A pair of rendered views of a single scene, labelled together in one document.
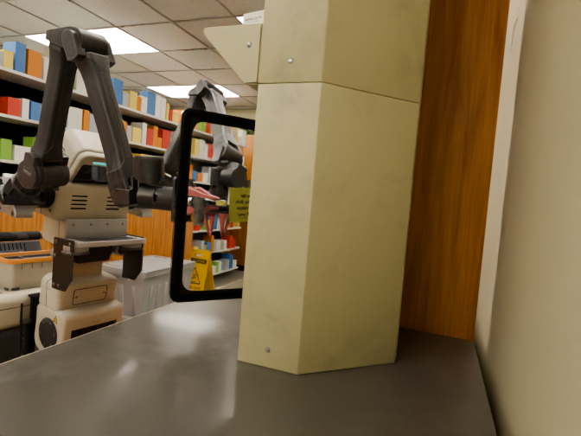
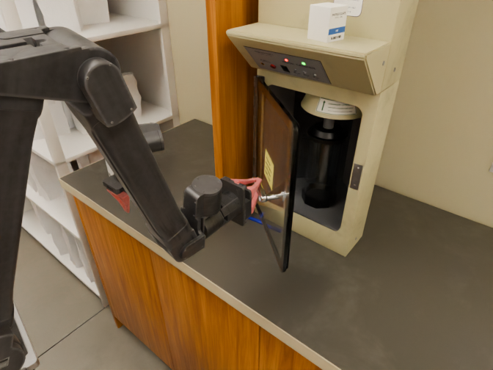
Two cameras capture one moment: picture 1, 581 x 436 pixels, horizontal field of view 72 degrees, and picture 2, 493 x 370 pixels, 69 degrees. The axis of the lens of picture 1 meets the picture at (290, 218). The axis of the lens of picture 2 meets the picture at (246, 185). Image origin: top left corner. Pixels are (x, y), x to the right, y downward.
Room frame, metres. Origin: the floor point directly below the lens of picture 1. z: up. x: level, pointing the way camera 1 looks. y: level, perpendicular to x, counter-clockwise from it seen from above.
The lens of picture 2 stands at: (0.71, 0.84, 1.67)
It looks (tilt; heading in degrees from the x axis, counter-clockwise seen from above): 34 degrees down; 289
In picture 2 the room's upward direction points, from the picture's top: straight up
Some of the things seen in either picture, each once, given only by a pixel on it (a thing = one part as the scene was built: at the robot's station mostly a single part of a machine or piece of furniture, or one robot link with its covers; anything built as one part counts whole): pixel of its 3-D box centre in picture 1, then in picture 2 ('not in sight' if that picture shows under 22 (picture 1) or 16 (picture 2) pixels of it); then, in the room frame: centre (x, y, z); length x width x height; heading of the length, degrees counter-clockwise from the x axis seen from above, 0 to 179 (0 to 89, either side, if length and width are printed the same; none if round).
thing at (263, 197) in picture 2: not in sight; (266, 188); (0.88, 0.18, 1.20); 0.10 x 0.05 x 0.03; 121
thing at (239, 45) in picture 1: (267, 82); (301, 60); (0.85, 0.07, 1.46); 0.32 x 0.12 x 0.10; 160
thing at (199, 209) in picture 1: (198, 211); not in sight; (0.83, 0.19, 1.18); 0.02 x 0.02 x 0.06; 31
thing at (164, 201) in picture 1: (174, 199); (226, 206); (0.95, 0.28, 1.20); 0.07 x 0.07 x 0.10; 69
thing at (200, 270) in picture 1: (243, 209); (270, 174); (0.90, 0.11, 1.19); 0.30 x 0.01 x 0.40; 121
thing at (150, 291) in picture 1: (149, 284); not in sight; (2.97, 1.01, 0.49); 0.60 x 0.42 x 0.33; 160
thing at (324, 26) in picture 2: (260, 33); (326, 22); (0.80, 0.09, 1.54); 0.05 x 0.05 x 0.06; 58
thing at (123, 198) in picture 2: not in sight; (128, 194); (1.23, 0.23, 1.14); 0.07 x 0.07 x 0.09; 70
